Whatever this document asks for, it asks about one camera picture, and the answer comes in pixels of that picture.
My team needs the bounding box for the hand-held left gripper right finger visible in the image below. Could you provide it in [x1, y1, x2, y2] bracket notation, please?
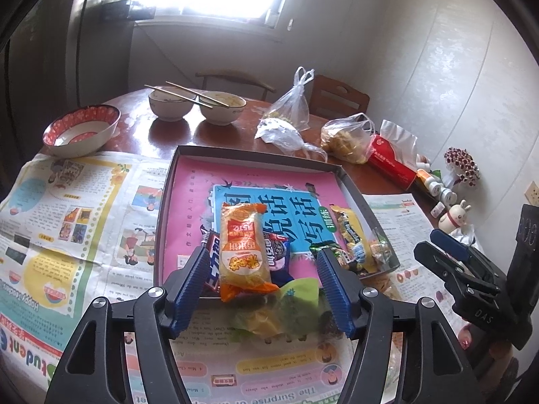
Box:
[316, 247, 478, 404]

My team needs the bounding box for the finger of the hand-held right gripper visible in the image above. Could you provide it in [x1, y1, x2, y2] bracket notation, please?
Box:
[430, 229, 506, 287]
[413, 241, 472, 293]

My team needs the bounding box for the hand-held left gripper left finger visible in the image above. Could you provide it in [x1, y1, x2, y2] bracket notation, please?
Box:
[44, 246, 211, 404]

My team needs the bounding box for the dark green snack packet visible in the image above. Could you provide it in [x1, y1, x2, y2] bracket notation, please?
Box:
[309, 240, 363, 274]

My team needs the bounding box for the dark chocolate bar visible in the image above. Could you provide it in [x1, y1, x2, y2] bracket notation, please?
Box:
[200, 229, 224, 295]

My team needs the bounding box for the yellowish snack packet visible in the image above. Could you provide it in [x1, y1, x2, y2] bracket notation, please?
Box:
[229, 278, 333, 341]

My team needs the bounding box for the small brown snack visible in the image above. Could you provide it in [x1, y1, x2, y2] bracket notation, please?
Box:
[358, 236, 390, 274]

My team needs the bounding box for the orange snack packet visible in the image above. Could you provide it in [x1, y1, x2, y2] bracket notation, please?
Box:
[220, 202, 281, 303]

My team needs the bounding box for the yellow snack packet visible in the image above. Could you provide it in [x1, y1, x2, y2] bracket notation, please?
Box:
[330, 205, 377, 262]

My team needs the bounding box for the blue cookie packet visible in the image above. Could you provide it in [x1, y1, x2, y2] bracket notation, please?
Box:
[263, 231, 295, 287]

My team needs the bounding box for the dark cardboard box tray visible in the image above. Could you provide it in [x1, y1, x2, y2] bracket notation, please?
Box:
[152, 145, 401, 299]

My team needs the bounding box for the person's right hand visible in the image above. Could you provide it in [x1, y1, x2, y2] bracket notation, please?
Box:
[457, 324, 523, 404]

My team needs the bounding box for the rabbit figurine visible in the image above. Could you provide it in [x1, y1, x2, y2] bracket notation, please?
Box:
[438, 200, 472, 233]

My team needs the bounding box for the clear wrapped pastry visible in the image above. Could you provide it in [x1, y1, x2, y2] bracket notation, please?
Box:
[377, 275, 403, 304]

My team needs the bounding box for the orange capped bottle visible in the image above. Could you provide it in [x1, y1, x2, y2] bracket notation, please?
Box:
[417, 168, 443, 191]

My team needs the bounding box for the red white flower ornament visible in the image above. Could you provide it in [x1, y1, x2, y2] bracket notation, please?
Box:
[444, 147, 481, 188]

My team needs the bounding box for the white text newspaper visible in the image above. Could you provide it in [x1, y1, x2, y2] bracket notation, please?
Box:
[122, 194, 476, 404]

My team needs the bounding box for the red tissue pack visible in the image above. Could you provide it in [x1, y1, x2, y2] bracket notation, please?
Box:
[367, 119, 419, 192]

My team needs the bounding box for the colourful printed newspaper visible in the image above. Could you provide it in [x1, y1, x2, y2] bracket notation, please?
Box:
[0, 151, 173, 404]

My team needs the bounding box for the plastic bag of fried pastry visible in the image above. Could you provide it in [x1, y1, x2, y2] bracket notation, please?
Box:
[320, 113, 376, 165]

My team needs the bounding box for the crumpled clear plastic bag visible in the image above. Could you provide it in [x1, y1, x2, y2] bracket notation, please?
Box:
[254, 117, 329, 163]

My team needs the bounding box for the white ceramic bowl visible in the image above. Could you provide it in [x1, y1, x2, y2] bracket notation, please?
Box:
[199, 91, 247, 126]
[148, 88, 195, 122]

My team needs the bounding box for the brown wooden chair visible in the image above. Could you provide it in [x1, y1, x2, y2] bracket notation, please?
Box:
[309, 75, 370, 117]

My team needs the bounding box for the red patterned bowl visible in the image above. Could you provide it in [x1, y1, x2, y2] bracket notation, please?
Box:
[42, 104, 122, 158]

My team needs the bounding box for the tall clear plastic bag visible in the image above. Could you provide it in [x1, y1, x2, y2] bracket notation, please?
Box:
[263, 66, 316, 133]

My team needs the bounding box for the wooden chopstick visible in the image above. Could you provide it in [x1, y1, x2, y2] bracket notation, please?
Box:
[144, 85, 213, 108]
[165, 81, 236, 107]

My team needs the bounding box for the curved back wooden chair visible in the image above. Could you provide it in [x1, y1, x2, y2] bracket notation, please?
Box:
[196, 71, 276, 102]

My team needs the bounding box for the dark refrigerator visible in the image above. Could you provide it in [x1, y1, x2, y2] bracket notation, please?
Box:
[71, 0, 135, 106]

